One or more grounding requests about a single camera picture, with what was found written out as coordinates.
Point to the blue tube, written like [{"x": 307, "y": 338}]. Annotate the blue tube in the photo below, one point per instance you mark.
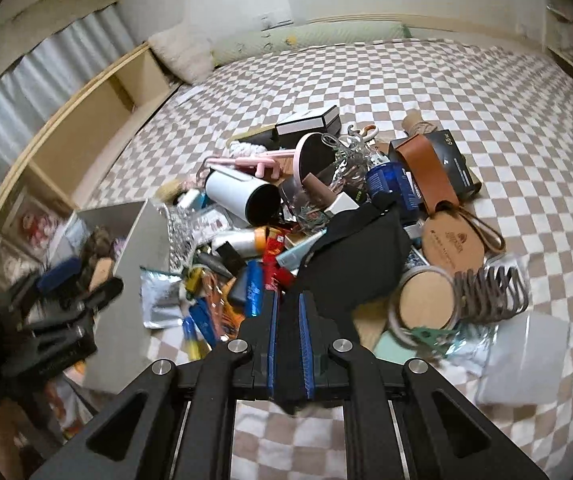
[{"x": 250, "y": 287}]

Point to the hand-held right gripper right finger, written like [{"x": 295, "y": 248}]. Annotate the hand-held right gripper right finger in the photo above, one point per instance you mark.
[{"x": 306, "y": 345}]

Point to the white tumbler cup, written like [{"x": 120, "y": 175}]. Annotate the white tumbler cup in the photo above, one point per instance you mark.
[{"x": 239, "y": 197}]

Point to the red packet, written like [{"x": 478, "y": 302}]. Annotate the red packet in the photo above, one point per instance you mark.
[{"x": 274, "y": 260}]

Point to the pink round mirror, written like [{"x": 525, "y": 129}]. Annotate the pink round mirror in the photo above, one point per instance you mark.
[{"x": 316, "y": 157}]

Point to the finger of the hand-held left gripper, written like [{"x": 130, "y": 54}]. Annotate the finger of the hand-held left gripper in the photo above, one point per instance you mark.
[
  {"x": 102, "y": 294},
  {"x": 59, "y": 274}
]

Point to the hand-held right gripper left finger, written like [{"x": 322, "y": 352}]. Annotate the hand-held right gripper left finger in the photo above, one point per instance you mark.
[{"x": 272, "y": 340}]

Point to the white tube with orange cap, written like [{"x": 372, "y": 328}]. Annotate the white tube with orange cap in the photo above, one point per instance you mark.
[{"x": 239, "y": 241}]

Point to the brown lipstick box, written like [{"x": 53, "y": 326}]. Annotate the brown lipstick box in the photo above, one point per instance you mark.
[{"x": 316, "y": 191}]

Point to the green plastic clip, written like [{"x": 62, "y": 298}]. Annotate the green plastic clip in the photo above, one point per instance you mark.
[{"x": 429, "y": 339}]

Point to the black printed box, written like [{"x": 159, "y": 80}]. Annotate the black printed box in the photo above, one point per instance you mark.
[{"x": 454, "y": 160}]

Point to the red dress doll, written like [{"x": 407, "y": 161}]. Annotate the red dress doll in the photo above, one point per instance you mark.
[{"x": 41, "y": 227}]

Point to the wooden shelf unit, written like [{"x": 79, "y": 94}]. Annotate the wooden shelf unit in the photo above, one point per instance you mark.
[{"x": 91, "y": 125}]

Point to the mint green card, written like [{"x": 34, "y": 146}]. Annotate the mint green card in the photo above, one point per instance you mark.
[{"x": 391, "y": 350}]

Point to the fluffy white pillow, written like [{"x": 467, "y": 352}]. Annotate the fluffy white pillow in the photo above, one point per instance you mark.
[{"x": 181, "y": 55}]

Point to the round cork coaster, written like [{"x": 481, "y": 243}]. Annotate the round cork coaster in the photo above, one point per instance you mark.
[{"x": 424, "y": 302}]

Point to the white carabiner clip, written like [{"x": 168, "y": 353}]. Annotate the white carabiner clip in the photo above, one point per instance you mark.
[{"x": 365, "y": 134}]

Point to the silver foil packet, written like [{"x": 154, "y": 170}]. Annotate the silver foil packet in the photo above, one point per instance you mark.
[{"x": 161, "y": 297}]

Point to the checkered bedsheet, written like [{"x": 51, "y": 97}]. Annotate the checkered bedsheet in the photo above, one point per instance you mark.
[{"x": 466, "y": 85}]

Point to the black box with white lid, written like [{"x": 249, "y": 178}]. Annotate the black box with white lid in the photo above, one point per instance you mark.
[{"x": 309, "y": 122}]

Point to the clear crinkled packet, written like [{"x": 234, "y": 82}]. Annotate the clear crinkled packet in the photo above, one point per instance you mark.
[{"x": 184, "y": 232}]

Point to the red doll in case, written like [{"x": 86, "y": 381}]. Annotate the red doll in case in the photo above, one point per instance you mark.
[{"x": 36, "y": 222}]

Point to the blue jar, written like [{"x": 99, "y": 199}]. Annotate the blue jar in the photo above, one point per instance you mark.
[{"x": 386, "y": 182}]

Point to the white doll in case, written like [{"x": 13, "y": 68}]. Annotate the white doll in case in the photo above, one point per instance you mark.
[{"x": 11, "y": 262}]

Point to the brown hair claw clip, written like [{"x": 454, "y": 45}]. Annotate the brown hair claw clip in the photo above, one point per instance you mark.
[{"x": 491, "y": 295}]

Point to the black fabric pouch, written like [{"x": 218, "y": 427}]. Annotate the black fabric pouch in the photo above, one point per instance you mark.
[{"x": 356, "y": 255}]

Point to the white storage box container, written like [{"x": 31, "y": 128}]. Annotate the white storage box container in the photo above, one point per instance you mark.
[{"x": 131, "y": 270}]

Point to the pale green bolster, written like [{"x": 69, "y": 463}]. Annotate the pale green bolster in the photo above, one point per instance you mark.
[{"x": 316, "y": 42}]

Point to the clear plastic bag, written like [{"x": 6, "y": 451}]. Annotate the clear plastic bag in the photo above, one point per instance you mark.
[{"x": 526, "y": 355}]

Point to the grey curtain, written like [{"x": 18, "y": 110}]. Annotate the grey curtain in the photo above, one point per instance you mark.
[{"x": 41, "y": 75}]

